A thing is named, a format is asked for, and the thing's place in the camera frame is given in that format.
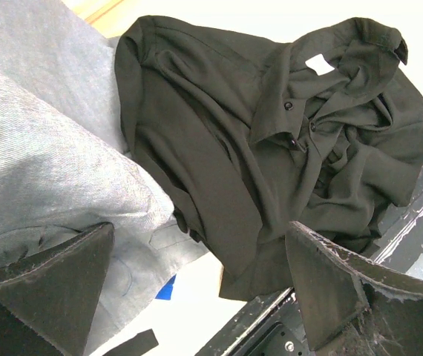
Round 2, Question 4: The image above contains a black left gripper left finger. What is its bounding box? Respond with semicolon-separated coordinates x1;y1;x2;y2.
0;223;114;355

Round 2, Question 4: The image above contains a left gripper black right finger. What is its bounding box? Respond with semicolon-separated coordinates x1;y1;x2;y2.
285;222;423;356

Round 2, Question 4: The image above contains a black shirt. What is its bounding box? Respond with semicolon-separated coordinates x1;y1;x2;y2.
114;16;423;301

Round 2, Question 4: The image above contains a blue checked hanging shirt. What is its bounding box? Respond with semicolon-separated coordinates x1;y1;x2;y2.
155;275;177;300

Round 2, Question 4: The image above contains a grey hanging shirt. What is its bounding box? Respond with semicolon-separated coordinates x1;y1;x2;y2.
0;1;206;355

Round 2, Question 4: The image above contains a black hanging garment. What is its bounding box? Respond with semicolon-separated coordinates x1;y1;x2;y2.
104;329;159;356

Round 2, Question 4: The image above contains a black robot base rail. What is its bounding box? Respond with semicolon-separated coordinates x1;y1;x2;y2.
200;168;423;355

